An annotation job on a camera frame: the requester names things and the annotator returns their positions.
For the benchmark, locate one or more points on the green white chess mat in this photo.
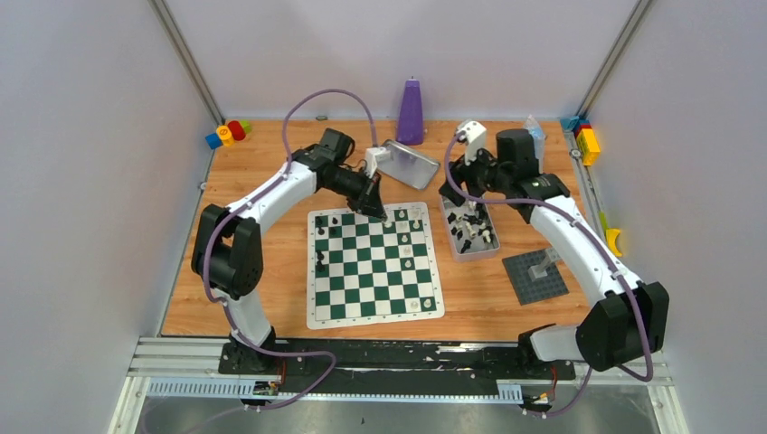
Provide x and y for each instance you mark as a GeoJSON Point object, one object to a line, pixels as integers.
{"type": "Point", "coordinates": [364, 283]}

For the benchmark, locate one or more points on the metal tin box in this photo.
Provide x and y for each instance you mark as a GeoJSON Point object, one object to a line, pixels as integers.
{"type": "Point", "coordinates": [471, 232]}

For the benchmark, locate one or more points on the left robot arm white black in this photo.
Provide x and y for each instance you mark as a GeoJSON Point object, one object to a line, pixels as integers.
{"type": "Point", "coordinates": [228, 254]}

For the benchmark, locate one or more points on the grey lego baseplate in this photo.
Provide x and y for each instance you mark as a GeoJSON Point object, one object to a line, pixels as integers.
{"type": "Point", "coordinates": [529, 291]}

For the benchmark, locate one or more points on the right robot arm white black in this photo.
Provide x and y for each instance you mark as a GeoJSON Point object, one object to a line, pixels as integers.
{"type": "Point", "coordinates": [627, 319]}

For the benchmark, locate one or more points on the metal tin lid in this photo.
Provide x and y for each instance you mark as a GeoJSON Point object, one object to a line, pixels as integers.
{"type": "Point", "coordinates": [409, 166]}

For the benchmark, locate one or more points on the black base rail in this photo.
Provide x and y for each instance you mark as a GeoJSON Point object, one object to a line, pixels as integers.
{"type": "Point", "coordinates": [391, 367]}

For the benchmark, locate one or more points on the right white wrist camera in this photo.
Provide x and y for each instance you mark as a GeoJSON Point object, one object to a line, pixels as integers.
{"type": "Point", "coordinates": [474, 135]}

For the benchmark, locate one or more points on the colourful block stack left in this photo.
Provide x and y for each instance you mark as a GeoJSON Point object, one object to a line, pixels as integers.
{"type": "Point", "coordinates": [227, 135]}

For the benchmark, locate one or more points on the black pawn on board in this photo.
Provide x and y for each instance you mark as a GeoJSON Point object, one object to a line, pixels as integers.
{"type": "Point", "coordinates": [320, 266]}

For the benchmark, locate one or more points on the grey lego post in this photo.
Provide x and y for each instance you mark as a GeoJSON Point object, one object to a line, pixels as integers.
{"type": "Point", "coordinates": [540, 270]}

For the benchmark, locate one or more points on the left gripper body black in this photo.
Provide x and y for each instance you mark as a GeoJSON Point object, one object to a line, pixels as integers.
{"type": "Point", "coordinates": [365, 194]}

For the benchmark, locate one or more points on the purple cone bottle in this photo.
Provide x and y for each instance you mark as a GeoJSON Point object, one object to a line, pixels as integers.
{"type": "Point", "coordinates": [410, 125]}

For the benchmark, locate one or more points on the yellow curved block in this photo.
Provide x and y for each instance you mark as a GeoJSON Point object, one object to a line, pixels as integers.
{"type": "Point", "coordinates": [611, 235]}

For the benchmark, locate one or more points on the colourful block stack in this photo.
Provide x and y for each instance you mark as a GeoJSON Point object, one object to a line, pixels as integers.
{"type": "Point", "coordinates": [227, 135]}
{"type": "Point", "coordinates": [585, 138]}

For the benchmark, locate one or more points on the colourful block stack right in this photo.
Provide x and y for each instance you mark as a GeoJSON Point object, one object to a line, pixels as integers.
{"type": "Point", "coordinates": [585, 138]}

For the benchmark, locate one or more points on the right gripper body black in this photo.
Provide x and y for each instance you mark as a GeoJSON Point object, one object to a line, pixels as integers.
{"type": "Point", "coordinates": [478, 177]}

